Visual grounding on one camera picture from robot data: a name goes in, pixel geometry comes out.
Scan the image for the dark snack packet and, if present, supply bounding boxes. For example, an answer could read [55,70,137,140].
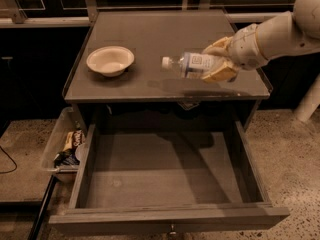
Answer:
[54,150,80,167]

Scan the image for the clear plastic storage bin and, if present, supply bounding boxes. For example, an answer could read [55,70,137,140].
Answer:
[41,107,85,182]

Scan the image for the grey cabinet counter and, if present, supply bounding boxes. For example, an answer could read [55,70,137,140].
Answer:
[61,9,273,132]

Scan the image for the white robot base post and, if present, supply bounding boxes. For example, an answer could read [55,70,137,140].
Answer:
[294,74,320,122]

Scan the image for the metal railing frame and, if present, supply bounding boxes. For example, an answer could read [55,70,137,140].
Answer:
[0,0,294,28]

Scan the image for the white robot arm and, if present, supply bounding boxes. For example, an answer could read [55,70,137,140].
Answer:
[203,0,320,83]

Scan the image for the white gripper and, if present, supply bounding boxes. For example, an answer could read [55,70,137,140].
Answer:
[202,24,268,83]

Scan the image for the open grey top drawer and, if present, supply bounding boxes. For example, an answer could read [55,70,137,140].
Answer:
[49,121,289,236]

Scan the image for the yellow snack bag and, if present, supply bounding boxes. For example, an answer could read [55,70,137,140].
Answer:
[63,130,85,151]

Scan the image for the blue plastic bottle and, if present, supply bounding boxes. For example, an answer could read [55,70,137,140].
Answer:
[162,52,224,79]

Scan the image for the white bowl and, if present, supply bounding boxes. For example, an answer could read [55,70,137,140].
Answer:
[86,46,135,77]

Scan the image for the black floor cable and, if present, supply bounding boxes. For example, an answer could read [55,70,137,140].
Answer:
[0,145,18,176]

